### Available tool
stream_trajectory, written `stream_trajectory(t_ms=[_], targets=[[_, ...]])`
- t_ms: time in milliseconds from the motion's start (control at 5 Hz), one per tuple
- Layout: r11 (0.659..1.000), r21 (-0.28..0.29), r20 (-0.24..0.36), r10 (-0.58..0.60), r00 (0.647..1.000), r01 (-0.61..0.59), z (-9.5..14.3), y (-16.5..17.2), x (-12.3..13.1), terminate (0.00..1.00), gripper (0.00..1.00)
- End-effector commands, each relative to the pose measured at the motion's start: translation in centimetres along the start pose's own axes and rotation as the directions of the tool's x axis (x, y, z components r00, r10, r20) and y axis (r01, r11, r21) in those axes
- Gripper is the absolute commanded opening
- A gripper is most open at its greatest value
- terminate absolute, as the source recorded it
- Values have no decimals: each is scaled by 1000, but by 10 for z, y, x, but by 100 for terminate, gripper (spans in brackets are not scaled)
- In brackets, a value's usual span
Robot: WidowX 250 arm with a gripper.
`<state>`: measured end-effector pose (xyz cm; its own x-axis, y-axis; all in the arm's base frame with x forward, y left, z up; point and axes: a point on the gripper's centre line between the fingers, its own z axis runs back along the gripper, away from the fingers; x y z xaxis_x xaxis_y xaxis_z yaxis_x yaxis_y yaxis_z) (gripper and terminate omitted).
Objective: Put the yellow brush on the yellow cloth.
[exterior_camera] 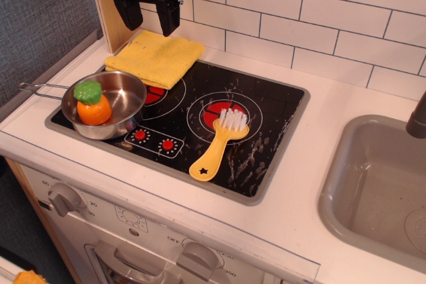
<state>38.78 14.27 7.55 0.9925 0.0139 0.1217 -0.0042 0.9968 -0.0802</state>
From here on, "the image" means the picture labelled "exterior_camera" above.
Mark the grey oven knob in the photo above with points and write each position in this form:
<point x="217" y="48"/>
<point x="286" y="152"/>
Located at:
<point x="198" y="260"/>

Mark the black toy stovetop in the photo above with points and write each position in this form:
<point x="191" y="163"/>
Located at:
<point x="185" y="115"/>

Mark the red stove knob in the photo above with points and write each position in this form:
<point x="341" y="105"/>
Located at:
<point x="140" y="135"/>
<point x="167" y="145"/>

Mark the yellow folded cloth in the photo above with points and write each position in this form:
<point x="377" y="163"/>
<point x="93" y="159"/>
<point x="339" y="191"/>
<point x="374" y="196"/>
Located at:
<point x="156" y="60"/>

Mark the yellow brush with white bristles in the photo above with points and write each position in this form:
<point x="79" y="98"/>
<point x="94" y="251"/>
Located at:
<point x="231" y="125"/>

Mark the grey faucet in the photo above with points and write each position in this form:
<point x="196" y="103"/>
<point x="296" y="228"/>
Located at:
<point x="416" y="126"/>

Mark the oven door with handle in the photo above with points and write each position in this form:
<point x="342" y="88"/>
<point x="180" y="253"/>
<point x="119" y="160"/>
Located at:
<point x="127" y="263"/>

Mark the orange toy carrot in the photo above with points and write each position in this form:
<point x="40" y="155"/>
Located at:
<point x="93" y="107"/>

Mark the wooden side panel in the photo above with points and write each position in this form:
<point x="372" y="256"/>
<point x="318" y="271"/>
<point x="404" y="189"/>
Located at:
<point x="114" y="29"/>

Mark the small steel pot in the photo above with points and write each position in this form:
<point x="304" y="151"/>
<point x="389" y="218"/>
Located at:
<point x="126" y="95"/>

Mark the grey timer knob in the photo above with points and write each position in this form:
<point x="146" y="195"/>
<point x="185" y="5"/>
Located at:
<point x="64" y="199"/>

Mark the grey toy sink basin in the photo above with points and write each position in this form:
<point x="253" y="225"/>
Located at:
<point x="374" y="195"/>

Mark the red stove knob left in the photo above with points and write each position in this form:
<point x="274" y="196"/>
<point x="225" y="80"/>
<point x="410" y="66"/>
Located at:
<point x="140" y="135"/>

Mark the orange object at corner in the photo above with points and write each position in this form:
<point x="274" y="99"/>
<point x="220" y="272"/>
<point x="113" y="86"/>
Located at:
<point x="29" y="277"/>

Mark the red stove knob right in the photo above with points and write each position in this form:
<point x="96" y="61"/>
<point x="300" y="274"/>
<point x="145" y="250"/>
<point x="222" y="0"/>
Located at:
<point x="167" y="145"/>

